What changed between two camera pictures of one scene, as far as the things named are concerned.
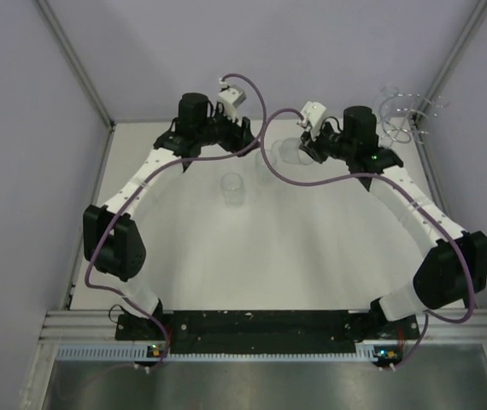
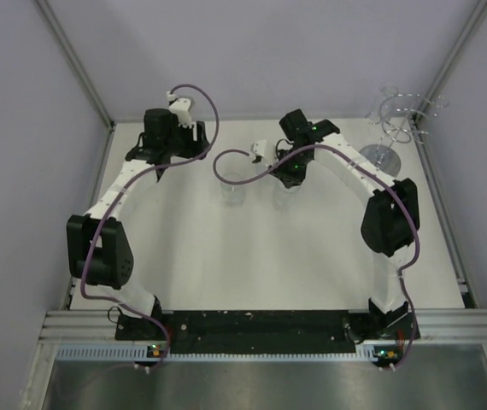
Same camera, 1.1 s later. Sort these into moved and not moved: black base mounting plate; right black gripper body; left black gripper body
Moved: right black gripper body; left black gripper body
Not moved: black base mounting plate
